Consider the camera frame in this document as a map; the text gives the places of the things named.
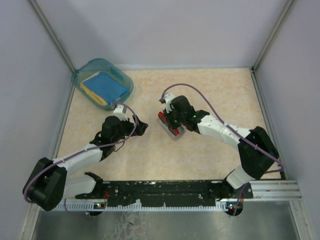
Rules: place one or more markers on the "teal plastic bin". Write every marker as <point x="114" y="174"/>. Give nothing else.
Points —
<point x="102" y="65"/>

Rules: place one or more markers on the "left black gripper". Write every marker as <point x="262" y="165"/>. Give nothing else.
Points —
<point x="141" y="127"/>

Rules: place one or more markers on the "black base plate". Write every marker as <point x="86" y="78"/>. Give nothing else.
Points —
<point x="159" y="193"/>

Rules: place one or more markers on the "aluminium front rail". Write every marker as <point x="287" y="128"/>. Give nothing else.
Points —
<point x="274" y="189"/>

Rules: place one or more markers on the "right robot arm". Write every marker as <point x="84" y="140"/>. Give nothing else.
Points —
<point x="256" y="151"/>

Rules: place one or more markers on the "blue towel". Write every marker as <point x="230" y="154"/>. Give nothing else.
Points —
<point x="110" y="89"/>

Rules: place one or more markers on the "pink glasses case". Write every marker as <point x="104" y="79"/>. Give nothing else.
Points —
<point x="180" y="130"/>

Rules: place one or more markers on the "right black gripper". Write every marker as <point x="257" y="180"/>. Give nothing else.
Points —
<point x="168" y="122"/>

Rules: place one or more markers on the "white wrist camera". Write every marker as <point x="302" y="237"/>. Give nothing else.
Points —
<point x="120" y="112"/>
<point x="167" y="99"/>

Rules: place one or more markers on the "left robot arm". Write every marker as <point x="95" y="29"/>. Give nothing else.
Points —
<point x="49" y="182"/>

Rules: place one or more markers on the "red sunglasses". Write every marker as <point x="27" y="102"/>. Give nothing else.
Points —
<point x="160" y="116"/>

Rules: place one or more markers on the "yellow towel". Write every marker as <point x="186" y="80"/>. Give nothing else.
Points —
<point x="88" y="85"/>

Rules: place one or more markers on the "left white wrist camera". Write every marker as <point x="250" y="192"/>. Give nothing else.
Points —
<point x="120" y="112"/>

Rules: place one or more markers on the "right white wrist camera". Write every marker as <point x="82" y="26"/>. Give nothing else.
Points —
<point x="167" y="99"/>

